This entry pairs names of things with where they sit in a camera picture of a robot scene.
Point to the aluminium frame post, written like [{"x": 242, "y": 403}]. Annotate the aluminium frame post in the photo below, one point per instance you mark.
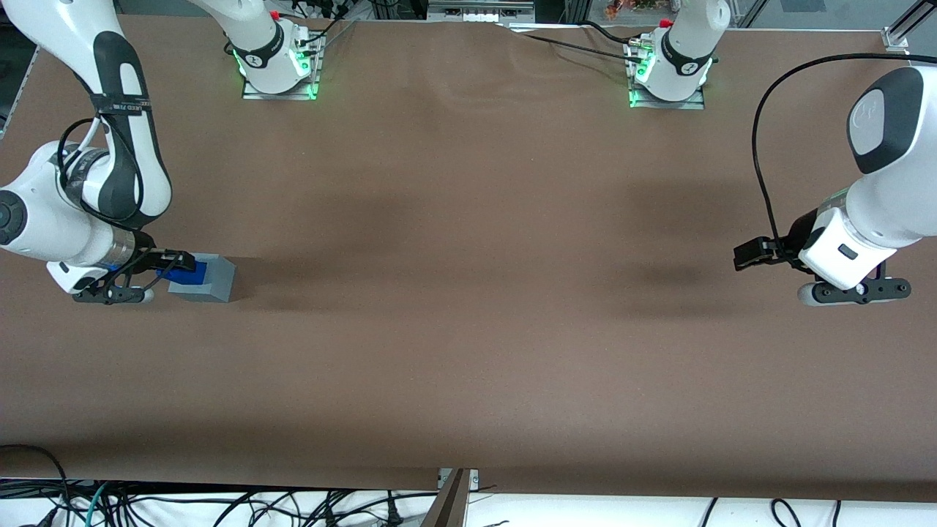
[{"x": 578, "y": 9}]

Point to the gray square base block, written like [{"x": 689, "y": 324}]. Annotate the gray square base block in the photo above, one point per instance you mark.
[{"x": 217, "y": 284}]

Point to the brown table cover sheet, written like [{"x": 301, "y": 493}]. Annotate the brown table cover sheet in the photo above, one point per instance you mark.
[{"x": 468, "y": 293}]

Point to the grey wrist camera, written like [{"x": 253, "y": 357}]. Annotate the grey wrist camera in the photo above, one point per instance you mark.
[
  {"x": 117, "y": 296},
  {"x": 849, "y": 291}
]

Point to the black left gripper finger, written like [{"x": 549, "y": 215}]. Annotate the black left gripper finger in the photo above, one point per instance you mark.
[
  {"x": 752, "y": 255},
  {"x": 780, "y": 247}
]

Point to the white power strip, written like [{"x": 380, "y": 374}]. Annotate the white power strip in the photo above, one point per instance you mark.
[{"x": 479, "y": 11}]

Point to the aluminium corner profile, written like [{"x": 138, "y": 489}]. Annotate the aluminium corner profile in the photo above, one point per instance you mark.
[{"x": 904, "y": 29}]

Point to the blue plastic insert part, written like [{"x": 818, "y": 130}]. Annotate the blue plastic insert part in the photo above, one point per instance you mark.
[{"x": 192, "y": 277}]

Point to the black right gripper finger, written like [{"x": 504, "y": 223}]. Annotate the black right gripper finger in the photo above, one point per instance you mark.
[
  {"x": 162, "y": 262},
  {"x": 183, "y": 260}
]

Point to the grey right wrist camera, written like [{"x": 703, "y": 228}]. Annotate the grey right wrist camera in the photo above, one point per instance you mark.
[{"x": 117, "y": 296}]

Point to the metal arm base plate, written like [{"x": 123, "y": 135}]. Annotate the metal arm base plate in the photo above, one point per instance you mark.
[
  {"x": 688, "y": 104},
  {"x": 252, "y": 92}
]

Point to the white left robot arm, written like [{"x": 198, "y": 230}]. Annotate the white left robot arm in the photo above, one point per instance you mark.
[{"x": 900, "y": 190}]

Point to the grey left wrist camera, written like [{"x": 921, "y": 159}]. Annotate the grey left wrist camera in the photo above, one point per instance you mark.
[{"x": 849, "y": 291}]

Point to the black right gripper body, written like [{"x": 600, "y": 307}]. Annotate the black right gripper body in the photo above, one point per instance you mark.
[{"x": 146, "y": 258}]

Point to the aluminium beam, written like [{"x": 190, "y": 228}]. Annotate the aluminium beam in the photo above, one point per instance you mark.
[{"x": 450, "y": 509}]

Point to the orange background objects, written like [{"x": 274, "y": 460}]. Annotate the orange background objects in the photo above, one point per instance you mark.
[{"x": 629, "y": 7}]

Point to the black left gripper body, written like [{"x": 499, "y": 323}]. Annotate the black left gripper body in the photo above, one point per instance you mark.
[{"x": 799, "y": 233}]

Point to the small metal bracket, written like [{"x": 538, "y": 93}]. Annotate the small metal bracket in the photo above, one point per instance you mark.
[{"x": 473, "y": 479}]

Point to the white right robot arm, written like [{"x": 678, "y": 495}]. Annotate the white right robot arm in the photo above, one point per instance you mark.
[{"x": 117, "y": 73}]

